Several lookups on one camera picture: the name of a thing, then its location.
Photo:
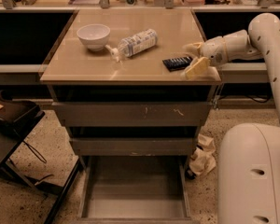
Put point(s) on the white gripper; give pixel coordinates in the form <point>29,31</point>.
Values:
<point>212,51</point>

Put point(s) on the dark blue rxbar wrapper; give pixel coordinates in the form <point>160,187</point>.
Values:
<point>179,63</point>

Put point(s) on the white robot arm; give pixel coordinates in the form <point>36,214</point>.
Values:
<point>249,157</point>

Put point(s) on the top grey drawer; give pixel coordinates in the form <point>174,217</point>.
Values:
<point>129,114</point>

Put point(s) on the middle grey drawer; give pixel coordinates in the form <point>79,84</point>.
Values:
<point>132,146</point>

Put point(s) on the open bottom grey drawer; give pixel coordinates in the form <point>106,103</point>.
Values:
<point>134,190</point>

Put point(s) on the clear plastic pump bottle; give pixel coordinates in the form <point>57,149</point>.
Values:
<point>134,44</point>

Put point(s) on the crumpled white cloth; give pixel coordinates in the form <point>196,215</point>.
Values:
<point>202,161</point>

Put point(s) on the white ceramic bowl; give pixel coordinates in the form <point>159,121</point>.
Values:
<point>94,36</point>

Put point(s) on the black tray with paper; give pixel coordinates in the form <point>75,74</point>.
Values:
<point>15,115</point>

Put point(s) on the black side table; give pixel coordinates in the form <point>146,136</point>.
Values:
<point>22,205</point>

